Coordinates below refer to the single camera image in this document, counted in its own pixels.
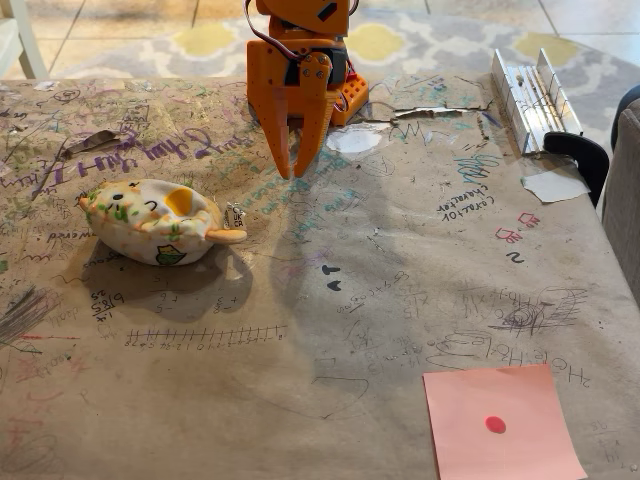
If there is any white chair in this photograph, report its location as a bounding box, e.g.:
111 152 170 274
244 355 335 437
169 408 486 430
0 0 50 80

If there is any dark blue round object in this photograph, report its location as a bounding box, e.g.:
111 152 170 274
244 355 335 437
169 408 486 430
610 83 640 150

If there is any scribbled brown paper cover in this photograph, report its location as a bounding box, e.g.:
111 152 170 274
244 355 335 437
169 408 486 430
0 74 640 480

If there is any servo cable bundle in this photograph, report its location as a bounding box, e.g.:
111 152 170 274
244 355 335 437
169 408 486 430
243 0 307 64

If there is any grey yellow patterned rug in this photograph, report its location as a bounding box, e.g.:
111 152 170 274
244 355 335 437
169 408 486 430
49 0 640 166

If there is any white orange cat plush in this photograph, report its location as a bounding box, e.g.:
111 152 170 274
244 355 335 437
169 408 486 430
78 178 249 267

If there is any grey upholstered sofa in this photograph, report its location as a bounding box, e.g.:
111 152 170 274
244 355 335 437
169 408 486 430
602 97 640 306

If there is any pink sticky note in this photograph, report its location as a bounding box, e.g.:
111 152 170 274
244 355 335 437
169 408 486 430
422 363 589 480

